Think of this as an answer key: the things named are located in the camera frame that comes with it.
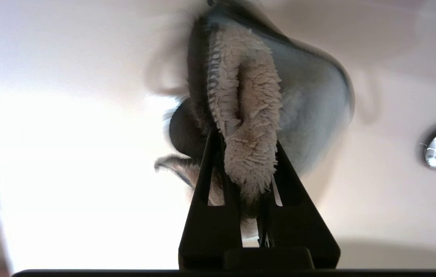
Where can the white ceramic sink basin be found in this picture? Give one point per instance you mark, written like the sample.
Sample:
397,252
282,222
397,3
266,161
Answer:
68,154

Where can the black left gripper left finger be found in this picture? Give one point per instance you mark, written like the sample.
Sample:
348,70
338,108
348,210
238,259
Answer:
210,231

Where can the blue grey cleaning cloth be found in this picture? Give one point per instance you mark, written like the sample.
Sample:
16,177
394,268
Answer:
248,115

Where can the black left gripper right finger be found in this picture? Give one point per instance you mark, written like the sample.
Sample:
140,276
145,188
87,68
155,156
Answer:
298,231

